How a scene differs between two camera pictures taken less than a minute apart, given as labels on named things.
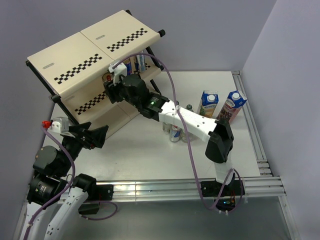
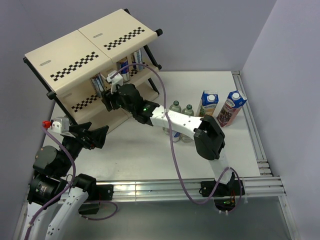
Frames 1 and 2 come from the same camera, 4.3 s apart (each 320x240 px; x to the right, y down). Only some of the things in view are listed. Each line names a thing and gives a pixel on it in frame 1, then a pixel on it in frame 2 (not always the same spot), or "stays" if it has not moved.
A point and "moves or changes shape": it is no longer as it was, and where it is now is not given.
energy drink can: x=175 y=133 stays
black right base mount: x=227 y=200 stays
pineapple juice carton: x=208 y=103 stays
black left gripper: x=96 y=136 stays
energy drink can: x=107 y=77 to x=98 y=84
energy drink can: x=141 y=60 moves or changes shape
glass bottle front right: x=184 y=137 stays
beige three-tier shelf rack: x=75 y=71 stays
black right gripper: x=110 y=88 to x=107 y=97
